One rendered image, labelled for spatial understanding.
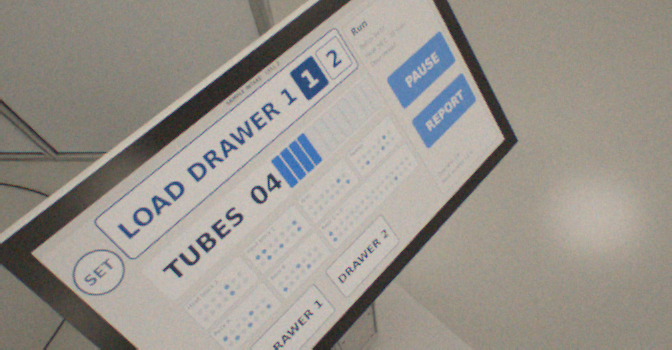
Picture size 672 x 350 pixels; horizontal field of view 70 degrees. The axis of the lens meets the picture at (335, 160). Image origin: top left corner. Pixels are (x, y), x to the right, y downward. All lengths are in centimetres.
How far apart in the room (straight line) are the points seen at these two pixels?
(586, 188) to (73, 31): 168
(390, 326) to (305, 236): 103
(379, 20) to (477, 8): 181
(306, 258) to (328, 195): 7
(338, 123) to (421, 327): 109
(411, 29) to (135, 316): 41
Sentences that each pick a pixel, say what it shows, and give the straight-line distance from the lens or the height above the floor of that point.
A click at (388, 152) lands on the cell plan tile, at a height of 106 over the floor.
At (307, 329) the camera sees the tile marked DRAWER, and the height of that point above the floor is 99.
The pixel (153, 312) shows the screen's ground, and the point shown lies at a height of 110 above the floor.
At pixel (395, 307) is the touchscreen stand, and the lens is 154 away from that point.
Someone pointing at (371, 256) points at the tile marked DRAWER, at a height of 100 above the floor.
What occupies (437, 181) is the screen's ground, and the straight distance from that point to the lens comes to 61.
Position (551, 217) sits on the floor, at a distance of 177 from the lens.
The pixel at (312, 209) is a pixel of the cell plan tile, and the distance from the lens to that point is 52.
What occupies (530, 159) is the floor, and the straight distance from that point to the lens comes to 187.
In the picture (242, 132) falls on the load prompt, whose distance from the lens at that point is 48.
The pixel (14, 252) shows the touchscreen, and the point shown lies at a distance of 47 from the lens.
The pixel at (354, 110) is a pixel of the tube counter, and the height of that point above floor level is 111.
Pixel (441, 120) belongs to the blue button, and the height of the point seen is 105.
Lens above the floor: 153
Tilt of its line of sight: 58 degrees down
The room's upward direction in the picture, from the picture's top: 10 degrees counter-clockwise
